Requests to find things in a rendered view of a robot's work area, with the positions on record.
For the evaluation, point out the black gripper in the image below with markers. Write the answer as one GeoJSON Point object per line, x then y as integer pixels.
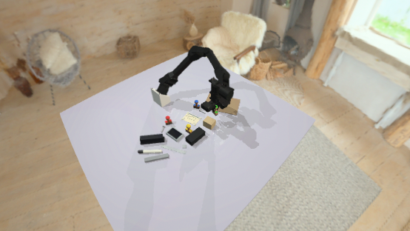
{"type": "Point", "coordinates": [208, 106]}

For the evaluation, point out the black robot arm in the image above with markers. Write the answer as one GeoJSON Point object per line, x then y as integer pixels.
{"type": "Point", "coordinates": [218, 86]}

